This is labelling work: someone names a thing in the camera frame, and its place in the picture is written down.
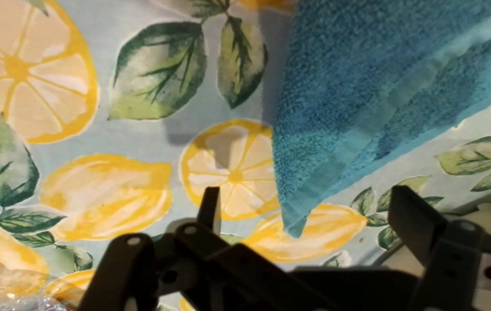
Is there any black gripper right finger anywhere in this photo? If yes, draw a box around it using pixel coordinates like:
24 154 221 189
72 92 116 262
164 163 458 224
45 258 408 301
387 186 448 265

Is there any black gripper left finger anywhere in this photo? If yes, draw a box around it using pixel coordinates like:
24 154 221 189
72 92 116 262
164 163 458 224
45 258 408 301
197 187 221 234

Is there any lemon print tablecloth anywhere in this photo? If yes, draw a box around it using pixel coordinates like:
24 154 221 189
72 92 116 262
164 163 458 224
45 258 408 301
0 0 491 305

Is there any blue towel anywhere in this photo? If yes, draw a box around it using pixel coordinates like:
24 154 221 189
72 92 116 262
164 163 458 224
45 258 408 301
273 0 491 237

